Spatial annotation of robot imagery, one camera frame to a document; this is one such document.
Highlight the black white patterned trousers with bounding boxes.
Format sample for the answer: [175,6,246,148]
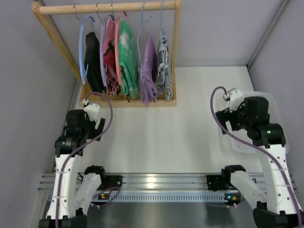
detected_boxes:
[155,35,173,100]

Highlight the blue wire trouser hanger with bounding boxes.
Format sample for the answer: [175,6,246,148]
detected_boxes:
[160,0,166,85]

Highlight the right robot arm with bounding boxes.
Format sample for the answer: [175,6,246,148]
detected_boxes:
[212,94,304,228]

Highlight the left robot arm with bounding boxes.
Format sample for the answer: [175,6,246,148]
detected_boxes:
[38,104,106,228]

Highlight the light blue plastic hanger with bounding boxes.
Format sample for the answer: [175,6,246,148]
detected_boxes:
[78,15,95,85]

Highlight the lilac plastic hanger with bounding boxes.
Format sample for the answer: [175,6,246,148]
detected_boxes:
[99,15,114,87]

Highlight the salmon pink plastic hanger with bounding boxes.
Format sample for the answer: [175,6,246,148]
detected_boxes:
[114,11,127,86]

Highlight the wooden clothes rack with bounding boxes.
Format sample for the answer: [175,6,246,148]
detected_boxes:
[31,0,181,107]

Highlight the white plastic basket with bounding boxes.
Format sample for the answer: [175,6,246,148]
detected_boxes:
[227,91,285,154]

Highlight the pink red patterned garment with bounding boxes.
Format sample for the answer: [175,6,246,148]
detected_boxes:
[103,16,121,95]

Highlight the black garment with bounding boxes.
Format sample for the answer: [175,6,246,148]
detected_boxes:
[84,32,106,93]

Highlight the green tie-dye garment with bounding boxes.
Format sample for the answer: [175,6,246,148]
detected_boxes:
[118,19,139,99]

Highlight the purple garment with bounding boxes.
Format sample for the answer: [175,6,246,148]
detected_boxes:
[139,34,158,106]

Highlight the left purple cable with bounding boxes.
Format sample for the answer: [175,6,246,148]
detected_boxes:
[54,91,114,228]

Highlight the purple cable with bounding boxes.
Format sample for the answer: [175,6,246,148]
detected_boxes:
[209,86,303,214]
[54,91,114,228]

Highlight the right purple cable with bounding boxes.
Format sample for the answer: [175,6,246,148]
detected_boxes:
[209,86,303,214]

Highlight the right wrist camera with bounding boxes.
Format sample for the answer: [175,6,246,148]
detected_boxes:
[223,88,244,113]

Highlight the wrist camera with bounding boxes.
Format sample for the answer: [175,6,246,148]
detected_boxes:
[223,88,244,113]
[83,99,100,123]

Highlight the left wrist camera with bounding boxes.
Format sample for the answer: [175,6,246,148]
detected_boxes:
[83,99,100,123]

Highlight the blue wire hanger with purple garment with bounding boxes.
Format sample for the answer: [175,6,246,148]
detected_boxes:
[136,0,154,83]

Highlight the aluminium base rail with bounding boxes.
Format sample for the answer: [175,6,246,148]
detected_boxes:
[37,172,298,203]

